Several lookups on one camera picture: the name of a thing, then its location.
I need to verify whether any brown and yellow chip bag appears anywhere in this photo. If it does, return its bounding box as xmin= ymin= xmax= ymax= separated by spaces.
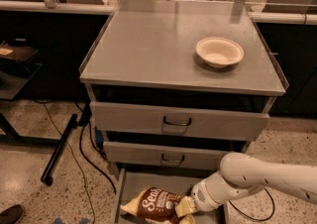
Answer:
xmin=120 ymin=186 xmax=182 ymax=224

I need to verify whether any dark side table left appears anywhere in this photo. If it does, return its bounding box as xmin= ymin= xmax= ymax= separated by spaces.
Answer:
xmin=0 ymin=39 xmax=44 ymax=143

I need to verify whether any bottom grey open drawer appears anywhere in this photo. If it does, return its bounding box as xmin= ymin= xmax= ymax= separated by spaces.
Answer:
xmin=110 ymin=168 xmax=231 ymax=224

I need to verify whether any grey metal drawer cabinet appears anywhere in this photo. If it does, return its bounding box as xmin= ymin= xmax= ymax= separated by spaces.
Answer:
xmin=78 ymin=0 xmax=290 ymax=224

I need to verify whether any top grey drawer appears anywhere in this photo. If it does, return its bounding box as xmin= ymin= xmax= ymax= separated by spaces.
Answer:
xmin=90 ymin=102 xmax=269 ymax=141

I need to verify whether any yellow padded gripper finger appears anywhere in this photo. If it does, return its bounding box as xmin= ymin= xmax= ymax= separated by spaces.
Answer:
xmin=178 ymin=214 xmax=196 ymax=224
xmin=175 ymin=196 xmax=197 ymax=217

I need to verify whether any black stand leg with wheel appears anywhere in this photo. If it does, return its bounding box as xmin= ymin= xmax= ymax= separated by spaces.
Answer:
xmin=41 ymin=114 xmax=77 ymax=186

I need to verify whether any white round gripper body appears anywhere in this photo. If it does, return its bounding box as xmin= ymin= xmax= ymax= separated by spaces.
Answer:
xmin=191 ymin=171 xmax=230 ymax=212

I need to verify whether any white paper bowl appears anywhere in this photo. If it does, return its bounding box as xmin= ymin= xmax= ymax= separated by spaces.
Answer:
xmin=195 ymin=37 xmax=245 ymax=68

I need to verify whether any middle grey drawer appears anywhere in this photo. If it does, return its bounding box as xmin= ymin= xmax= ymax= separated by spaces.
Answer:
xmin=104 ymin=142 xmax=245 ymax=170

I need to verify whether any black cable left of cabinet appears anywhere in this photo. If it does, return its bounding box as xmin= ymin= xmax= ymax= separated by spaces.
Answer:
xmin=73 ymin=101 xmax=118 ymax=196

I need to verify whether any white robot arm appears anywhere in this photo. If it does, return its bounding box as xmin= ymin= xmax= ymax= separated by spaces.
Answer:
xmin=175 ymin=153 xmax=317 ymax=217

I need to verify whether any black cable loop on floor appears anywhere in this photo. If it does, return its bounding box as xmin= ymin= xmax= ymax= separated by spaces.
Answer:
xmin=227 ymin=186 xmax=276 ymax=222

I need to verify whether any dark shoe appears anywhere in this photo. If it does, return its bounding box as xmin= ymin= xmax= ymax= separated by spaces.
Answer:
xmin=0 ymin=204 xmax=25 ymax=224

